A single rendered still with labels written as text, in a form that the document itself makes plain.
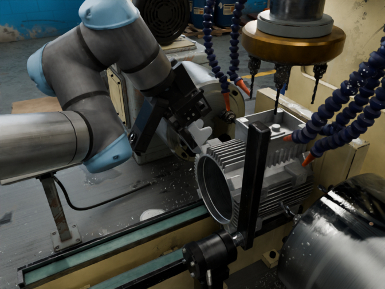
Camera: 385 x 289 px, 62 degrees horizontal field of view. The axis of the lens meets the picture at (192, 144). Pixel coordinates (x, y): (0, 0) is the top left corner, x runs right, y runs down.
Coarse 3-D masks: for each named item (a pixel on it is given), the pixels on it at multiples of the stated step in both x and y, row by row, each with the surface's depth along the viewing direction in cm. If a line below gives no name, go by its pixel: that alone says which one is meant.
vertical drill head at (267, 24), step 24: (288, 0) 52; (312, 0) 51; (264, 24) 55; (288, 24) 52; (312, 24) 52; (264, 48) 53; (288, 48) 51; (312, 48) 51; (336, 48) 53; (288, 72) 68; (312, 96) 64
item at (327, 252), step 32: (352, 192) 47; (384, 192) 47; (320, 224) 46; (352, 224) 44; (384, 224) 42; (288, 256) 49; (320, 256) 45; (352, 256) 42; (384, 256) 40; (288, 288) 53; (320, 288) 45; (352, 288) 41; (384, 288) 38
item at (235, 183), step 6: (204, 150) 70; (300, 156) 68; (306, 156) 68; (300, 162) 69; (228, 180) 62; (234, 180) 61; (240, 180) 61; (234, 186) 61; (240, 186) 61; (198, 192) 78; (300, 204) 74; (228, 228) 68
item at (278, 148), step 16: (272, 112) 73; (288, 112) 71; (240, 128) 68; (272, 128) 69; (288, 128) 71; (272, 144) 63; (288, 144) 66; (304, 144) 68; (272, 160) 66; (288, 160) 68
